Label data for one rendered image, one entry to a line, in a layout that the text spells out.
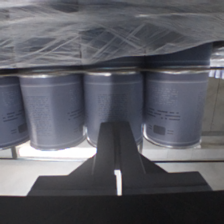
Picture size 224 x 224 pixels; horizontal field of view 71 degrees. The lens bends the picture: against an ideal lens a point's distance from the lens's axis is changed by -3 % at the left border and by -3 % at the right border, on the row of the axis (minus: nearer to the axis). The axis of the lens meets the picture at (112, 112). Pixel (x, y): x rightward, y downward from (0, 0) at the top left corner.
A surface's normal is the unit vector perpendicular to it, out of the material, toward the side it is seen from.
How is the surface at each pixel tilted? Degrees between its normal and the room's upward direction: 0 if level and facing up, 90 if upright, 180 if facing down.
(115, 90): 90
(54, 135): 91
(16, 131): 92
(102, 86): 89
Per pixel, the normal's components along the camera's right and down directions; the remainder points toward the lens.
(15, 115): 0.85, 0.13
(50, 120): 0.19, 0.27
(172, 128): -0.29, 0.28
